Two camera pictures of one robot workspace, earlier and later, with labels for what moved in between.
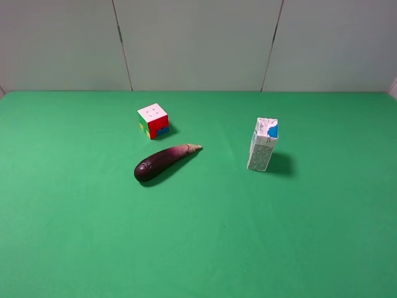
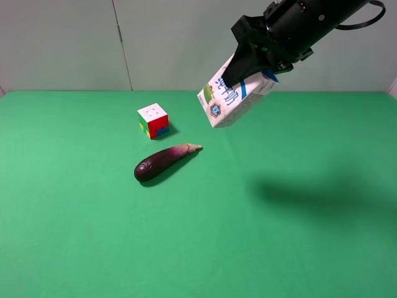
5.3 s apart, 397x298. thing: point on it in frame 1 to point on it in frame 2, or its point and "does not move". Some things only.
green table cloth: [75, 222] does not move
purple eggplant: [156, 163] does not move
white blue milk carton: [265, 135] to [223, 105]
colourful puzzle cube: [154, 120] does not move
